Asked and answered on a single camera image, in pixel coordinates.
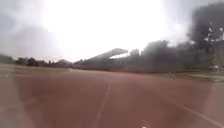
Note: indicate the grandstand with slanted roof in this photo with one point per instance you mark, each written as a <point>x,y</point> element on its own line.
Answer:
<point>106,59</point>

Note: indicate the distant row of trees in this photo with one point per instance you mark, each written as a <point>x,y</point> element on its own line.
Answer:
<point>30,61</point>

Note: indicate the robot's own part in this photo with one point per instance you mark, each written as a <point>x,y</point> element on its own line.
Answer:
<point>144,126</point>

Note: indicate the group of dark trees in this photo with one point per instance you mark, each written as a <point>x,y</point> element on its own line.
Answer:
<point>173,55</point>

